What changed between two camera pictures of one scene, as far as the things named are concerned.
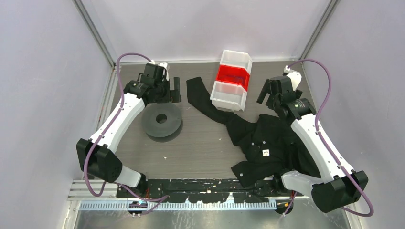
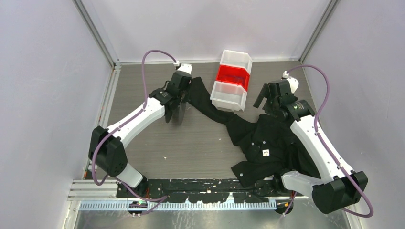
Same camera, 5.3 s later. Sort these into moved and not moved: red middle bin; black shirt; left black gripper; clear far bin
Moved: left black gripper
Not moved: black shirt; clear far bin; red middle bin
